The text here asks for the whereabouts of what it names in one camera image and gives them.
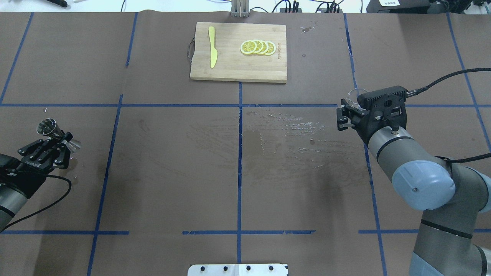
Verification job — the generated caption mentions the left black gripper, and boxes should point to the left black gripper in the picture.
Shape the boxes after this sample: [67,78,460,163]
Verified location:
[15,138,71,181]

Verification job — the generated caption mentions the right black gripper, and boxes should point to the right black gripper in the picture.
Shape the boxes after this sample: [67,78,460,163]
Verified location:
[336,98,407,143]

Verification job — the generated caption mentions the clear glass cup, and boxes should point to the clear glass cup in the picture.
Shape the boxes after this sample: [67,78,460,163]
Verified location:
[345,88,368,110]

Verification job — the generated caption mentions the steel measuring jigger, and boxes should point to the steel measuring jigger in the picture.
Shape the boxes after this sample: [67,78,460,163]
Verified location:
[36,118,81,153]

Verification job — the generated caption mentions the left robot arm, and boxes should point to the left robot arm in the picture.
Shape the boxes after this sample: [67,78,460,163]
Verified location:
[0,132,72,232]

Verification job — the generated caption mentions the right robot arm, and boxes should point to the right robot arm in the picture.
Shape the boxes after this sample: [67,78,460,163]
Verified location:
[336,96,490,276]

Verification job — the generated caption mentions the lemon slice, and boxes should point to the lemon slice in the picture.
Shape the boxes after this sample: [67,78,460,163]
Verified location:
[264,41,277,56]
[240,40,257,55]
[258,41,269,55]
[253,39,265,54]

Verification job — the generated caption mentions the lemon slice front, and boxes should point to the lemon slice front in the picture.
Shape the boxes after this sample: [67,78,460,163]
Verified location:
[240,40,257,55]

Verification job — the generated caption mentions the wooden cutting board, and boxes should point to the wooden cutting board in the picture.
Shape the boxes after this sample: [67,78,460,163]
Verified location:
[190,21,288,84]

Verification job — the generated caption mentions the brown paper table cover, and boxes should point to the brown paper table cover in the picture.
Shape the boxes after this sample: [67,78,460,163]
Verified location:
[1,10,490,276]

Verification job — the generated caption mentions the yellow plastic knife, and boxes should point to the yellow plastic knife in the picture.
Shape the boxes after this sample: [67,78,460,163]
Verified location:
[208,26,219,68]

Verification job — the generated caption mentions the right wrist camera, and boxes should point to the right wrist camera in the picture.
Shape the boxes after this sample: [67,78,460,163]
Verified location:
[358,86,408,119]

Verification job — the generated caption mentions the aluminium frame post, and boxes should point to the aluminium frame post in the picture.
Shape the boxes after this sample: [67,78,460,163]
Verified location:
[230,0,250,18]

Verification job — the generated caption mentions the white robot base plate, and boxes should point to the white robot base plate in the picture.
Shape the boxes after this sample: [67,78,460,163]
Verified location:
[187,263,289,276]

